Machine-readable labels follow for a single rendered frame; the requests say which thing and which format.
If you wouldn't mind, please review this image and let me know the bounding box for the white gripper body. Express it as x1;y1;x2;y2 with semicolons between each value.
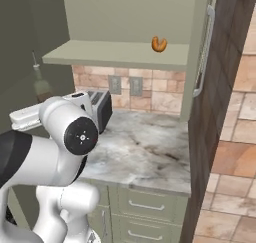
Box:
9;103;47;132

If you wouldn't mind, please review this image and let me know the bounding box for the glass oil vinegar bottle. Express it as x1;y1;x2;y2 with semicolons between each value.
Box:
31;50;54;103

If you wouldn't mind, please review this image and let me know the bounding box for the dark green cabinet door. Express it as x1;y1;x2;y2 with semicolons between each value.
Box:
0;0;76;135

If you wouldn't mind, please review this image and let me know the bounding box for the green base cabinet door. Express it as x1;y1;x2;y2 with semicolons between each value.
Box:
87;182;111;243

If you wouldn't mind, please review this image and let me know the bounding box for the silver black toaster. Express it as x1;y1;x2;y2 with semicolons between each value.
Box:
87;89;114;135

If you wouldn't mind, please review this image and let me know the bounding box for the green drawer front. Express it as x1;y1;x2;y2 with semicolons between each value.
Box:
111;214;175;243
116;185;180;223

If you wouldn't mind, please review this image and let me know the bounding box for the brown croissant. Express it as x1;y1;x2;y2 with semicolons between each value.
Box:
151;35;168;53

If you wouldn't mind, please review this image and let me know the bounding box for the grey wall outlet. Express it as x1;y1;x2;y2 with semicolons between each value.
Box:
107;74;122;96
129;76;144;97

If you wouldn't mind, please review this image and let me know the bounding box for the silver base cabinet handle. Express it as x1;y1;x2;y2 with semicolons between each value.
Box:
100;209;107;239

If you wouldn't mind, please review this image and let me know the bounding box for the green wall cabinet with shelf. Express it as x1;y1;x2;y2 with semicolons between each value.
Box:
26;0;214;122

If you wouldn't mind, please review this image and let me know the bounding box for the silver drawer handle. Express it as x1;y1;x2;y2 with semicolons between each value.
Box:
128;199;166;212
126;229;164;242

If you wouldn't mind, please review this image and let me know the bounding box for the green cabinet door with handle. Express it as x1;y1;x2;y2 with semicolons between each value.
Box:
180;0;220;122

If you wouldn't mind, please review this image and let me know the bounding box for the grey cabinet door handle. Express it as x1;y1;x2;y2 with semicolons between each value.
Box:
192;4;216;98

